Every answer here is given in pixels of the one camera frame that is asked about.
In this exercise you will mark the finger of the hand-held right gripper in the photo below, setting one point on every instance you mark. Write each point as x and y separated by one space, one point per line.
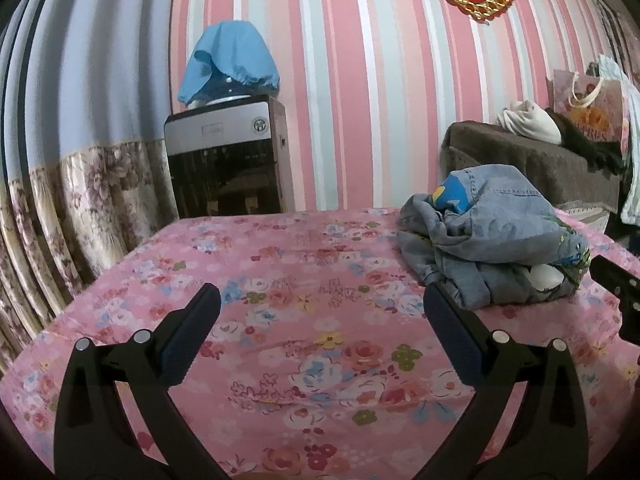
617 280

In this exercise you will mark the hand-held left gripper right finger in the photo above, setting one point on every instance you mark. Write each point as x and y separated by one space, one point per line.
457 340

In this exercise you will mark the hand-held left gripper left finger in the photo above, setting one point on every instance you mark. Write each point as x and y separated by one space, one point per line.
185 340

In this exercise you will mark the grey denim hooded jacket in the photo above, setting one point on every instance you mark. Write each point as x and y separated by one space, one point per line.
500 220

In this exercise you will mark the grey patterned cushion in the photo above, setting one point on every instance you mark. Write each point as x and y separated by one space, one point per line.
585 215

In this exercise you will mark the white pale blue blanket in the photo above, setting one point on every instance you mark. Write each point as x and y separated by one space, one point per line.
632 195

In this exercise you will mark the pink floral bed sheet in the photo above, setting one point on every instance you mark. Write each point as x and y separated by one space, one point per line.
300 335

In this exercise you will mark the black garment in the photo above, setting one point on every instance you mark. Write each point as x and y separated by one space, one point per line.
590 150

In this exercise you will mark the brown covered sofa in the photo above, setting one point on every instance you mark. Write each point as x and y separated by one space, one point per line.
525 160

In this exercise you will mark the pink gift bag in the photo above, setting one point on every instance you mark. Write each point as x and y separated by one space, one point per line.
600 120

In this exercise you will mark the striped floral curtain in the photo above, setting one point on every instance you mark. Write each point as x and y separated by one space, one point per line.
90 195

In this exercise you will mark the silver black water dispenser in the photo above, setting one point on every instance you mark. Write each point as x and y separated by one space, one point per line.
220 170

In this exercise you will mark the white cloth bundle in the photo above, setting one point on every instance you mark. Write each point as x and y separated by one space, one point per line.
530 122

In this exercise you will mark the water dispenser bottle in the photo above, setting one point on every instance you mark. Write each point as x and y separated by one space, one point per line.
227 97

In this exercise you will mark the blue cloth cover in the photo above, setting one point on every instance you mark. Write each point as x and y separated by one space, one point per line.
225 55

